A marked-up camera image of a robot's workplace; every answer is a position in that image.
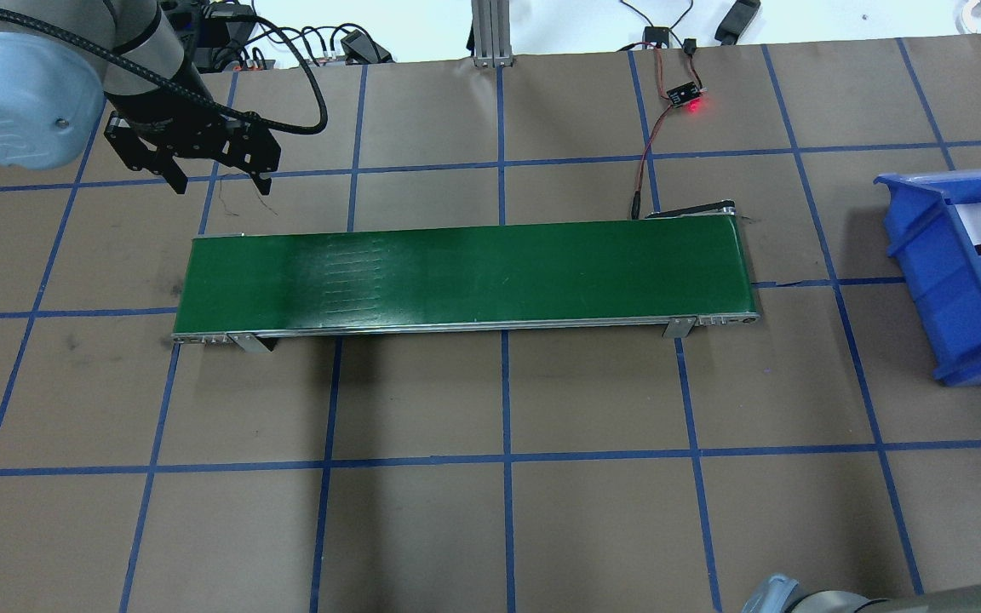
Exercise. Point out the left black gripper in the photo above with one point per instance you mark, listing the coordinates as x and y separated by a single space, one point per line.
190 134

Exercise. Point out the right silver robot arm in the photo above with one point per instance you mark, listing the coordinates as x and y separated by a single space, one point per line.
780 593

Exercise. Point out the small red led board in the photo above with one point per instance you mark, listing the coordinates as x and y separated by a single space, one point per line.
685 95

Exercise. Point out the black inline switch box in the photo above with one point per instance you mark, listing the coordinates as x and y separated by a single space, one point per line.
656 36

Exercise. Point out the black power adapter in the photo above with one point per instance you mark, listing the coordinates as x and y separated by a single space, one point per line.
214 35

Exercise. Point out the green conveyor belt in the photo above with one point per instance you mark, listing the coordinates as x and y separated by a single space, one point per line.
681 272

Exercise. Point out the aluminium frame post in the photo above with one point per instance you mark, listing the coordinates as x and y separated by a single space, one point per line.
491 36

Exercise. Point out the blue plastic bin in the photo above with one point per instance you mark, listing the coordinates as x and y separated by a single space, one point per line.
932 222

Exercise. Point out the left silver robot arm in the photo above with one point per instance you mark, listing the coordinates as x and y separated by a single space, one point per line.
64 64

